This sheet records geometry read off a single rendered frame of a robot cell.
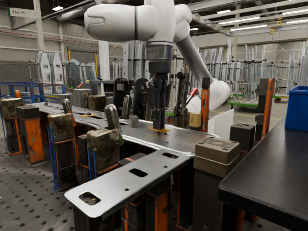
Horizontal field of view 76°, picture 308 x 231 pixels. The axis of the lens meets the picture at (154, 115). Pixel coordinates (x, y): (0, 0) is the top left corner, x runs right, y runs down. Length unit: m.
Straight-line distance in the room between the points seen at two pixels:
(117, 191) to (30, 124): 0.95
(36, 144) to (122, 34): 0.87
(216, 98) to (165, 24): 0.90
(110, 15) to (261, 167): 0.56
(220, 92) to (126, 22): 0.97
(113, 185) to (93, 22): 0.48
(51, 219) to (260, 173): 0.71
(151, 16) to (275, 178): 0.53
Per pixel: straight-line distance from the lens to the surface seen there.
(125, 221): 0.64
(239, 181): 0.39
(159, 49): 0.66
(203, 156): 0.45
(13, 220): 0.94
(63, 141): 0.94
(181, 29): 1.25
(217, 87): 1.45
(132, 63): 5.96
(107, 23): 0.67
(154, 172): 0.45
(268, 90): 0.70
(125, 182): 0.42
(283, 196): 0.38
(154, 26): 0.66
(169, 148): 0.58
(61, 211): 0.91
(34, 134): 1.30
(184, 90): 0.81
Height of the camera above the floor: 1.21
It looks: 12 degrees down
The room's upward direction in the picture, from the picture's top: straight up
